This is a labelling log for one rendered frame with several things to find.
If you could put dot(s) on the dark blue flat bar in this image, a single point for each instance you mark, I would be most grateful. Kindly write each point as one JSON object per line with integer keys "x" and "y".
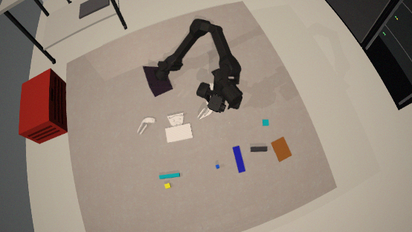
{"x": 238, "y": 157}

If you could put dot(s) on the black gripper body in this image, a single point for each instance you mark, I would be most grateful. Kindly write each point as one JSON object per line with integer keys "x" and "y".
{"x": 203, "y": 89}

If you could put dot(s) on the brown rectangular plate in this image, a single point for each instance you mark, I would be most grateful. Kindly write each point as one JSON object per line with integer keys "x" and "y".
{"x": 281, "y": 149}

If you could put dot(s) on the dark grey flat bar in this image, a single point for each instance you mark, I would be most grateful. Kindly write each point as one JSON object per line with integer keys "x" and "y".
{"x": 259, "y": 149}

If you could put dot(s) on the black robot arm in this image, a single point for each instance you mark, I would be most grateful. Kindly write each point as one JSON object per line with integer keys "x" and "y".
{"x": 228, "y": 64}

